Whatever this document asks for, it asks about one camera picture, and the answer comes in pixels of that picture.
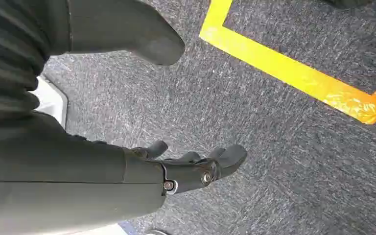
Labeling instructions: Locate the yellow floor tape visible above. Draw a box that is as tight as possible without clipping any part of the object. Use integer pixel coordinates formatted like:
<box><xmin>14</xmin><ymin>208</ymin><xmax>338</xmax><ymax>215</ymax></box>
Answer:
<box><xmin>199</xmin><ymin>0</ymin><xmax>376</xmax><ymax>125</ymax></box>

